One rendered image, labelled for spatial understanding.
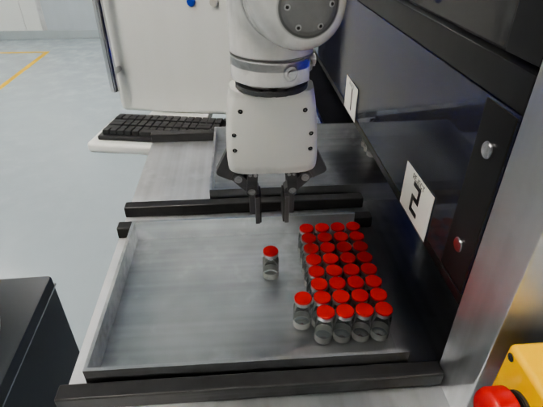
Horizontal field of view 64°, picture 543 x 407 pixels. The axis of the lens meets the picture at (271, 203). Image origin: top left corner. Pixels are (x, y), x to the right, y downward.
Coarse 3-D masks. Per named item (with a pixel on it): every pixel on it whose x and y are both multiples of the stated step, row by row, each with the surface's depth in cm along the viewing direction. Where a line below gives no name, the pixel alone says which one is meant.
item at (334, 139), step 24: (216, 144) 91; (336, 144) 95; (360, 144) 95; (216, 168) 86; (336, 168) 86; (360, 168) 86; (216, 192) 74; (240, 192) 74; (264, 192) 74; (312, 192) 75; (336, 192) 76; (360, 192) 76; (384, 192) 76
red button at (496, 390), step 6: (480, 390) 33; (486, 390) 32; (492, 390) 32; (498, 390) 32; (504, 390) 32; (474, 396) 33; (480, 396) 32; (486, 396) 32; (492, 396) 31; (498, 396) 31; (504, 396) 31; (510, 396) 31; (474, 402) 33; (480, 402) 32; (486, 402) 32; (492, 402) 31; (498, 402) 31; (504, 402) 31; (510, 402) 31; (516, 402) 31
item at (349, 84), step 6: (348, 78) 80; (348, 84) 81; (354, 84) 77; (348, 90) 81; (354, 90) 77; (348, 96) 81; (354, 96) 77; (348, 102) 81; (354, 102) 77; (348, 108) 81; (354, 108) 77; (354, 114) 78; (354, 120) 78
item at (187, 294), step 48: (144, 240) 67; (192, 240) 67; (240, 240) 67; (288, 240) 67; (144, 288) 59; (192, 288) 59; (240, 288) 59; (288, 288) 59; (96, 336) 48; (144, 336) 52; (192, 336) 52; (240, 336) 52; (288, 336) 52
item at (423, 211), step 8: (408, 168) 53; (408, 176) 53; (416, 176) 51; (408, 184) 53; (424, 184) 49; (408, 192) 54; (416, 192) 51; (424, 192) 49; (400, 200) 56; (408, 200) 54; (424, 200) 49; (432, 200) 47; (408, 208) 54; (416, 208) 51; (424, 208) 49; (416, 216) 51; (424, 216) 49; (416, 224) 51; (424, 224) 49; (424, 232) 49
